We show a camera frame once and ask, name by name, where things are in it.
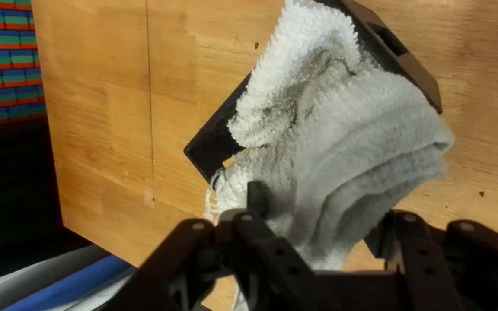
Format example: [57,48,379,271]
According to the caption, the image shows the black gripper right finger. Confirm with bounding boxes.
[365,210,498,311]

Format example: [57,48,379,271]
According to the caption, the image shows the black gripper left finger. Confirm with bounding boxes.
[109,181,318,311]

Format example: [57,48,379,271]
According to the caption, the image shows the white towel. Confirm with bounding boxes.
[206,0,453,269]

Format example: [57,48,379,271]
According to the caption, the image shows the black perforated box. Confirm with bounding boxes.
[183,0,443,181]

